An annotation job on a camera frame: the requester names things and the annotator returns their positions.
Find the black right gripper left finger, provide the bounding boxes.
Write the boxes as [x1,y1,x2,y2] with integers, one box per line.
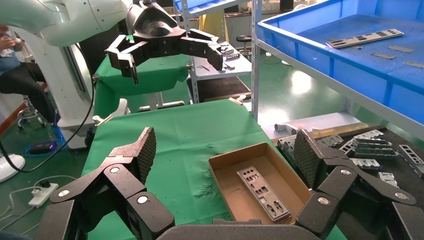
[34,127,175,240]

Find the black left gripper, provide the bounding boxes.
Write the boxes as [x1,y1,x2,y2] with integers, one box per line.
[105,0,224,86]

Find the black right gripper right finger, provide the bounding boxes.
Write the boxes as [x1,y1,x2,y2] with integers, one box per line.
[293,129,424,240]

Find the silver metal I/O shield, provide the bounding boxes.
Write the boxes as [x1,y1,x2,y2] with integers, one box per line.
[317,134,344,150]
[354,129,385,140]
[277,135,298,163]
[352,147,399,161]
[351,158,382,171]
[398,144,424,178]
[377,172,400,189]
[351,138,393,149]
[326,28,405,50]
[339,139,357,156]
[237,165,292,224]

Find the small dark metal parts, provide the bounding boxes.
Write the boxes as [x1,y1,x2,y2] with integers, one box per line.
[218,41,242,62]

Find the black parts tray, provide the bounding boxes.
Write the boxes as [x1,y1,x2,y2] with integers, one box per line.
[271,127,424,240]

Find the black adapter box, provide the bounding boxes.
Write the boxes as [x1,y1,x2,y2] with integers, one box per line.
[29,141,58,155]

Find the brown cardboard box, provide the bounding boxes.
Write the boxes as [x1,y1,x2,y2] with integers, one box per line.
[208,142,313,226]

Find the small green table cloth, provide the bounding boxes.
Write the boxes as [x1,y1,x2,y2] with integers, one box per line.
[93,35,192,120]

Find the long wooden plank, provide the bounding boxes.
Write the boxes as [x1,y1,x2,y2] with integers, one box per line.
[309,122,370,140]

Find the yellow banner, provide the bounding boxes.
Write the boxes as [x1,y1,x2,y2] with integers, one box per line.
[198,9,229,42]

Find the small blue plastic bin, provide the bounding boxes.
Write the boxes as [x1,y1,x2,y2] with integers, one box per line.
[173,0,248,16]

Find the white flat board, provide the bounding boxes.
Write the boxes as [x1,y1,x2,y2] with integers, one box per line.
[260,111,363,141]

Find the black shelf mat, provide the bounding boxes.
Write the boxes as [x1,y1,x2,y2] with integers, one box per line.
[187,76,252,104]

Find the white power strip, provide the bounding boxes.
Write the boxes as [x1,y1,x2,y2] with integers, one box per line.
[28,182,60,209]

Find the white metal tool rack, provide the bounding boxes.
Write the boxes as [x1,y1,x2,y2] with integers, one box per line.
[180,0,253,104]

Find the large green table cloth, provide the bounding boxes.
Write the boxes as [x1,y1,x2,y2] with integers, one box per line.
[81,99,347,240]

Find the black round stool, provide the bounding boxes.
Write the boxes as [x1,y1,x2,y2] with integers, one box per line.
[236,34,253,57]

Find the white round fan base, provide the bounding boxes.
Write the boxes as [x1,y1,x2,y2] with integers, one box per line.
[0,153,26,184]

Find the chrome swivel stool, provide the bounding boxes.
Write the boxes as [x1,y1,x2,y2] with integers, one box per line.
[17,94,47,131]

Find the large blue plastic bin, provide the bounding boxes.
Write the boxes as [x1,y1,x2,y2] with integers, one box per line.
[256,0,424,125]

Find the white robot torso column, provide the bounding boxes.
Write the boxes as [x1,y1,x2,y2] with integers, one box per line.
[18,28,131,150]

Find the black monitor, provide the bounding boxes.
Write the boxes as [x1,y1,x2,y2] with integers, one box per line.
[279,0,296,12]

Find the seated person blue shirt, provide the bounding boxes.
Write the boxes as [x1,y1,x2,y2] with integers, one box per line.
[0,24,58,123]

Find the white table frame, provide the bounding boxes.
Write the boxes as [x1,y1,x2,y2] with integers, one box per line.
[138,92,186,113]

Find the blue cable coil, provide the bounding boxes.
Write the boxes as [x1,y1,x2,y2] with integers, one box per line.
[21,125,67,158]

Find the black power cable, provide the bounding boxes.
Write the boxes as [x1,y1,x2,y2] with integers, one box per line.
[0,44,96,175]

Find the white power strip cord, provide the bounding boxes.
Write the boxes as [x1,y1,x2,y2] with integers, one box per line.
[0,174,80,240]

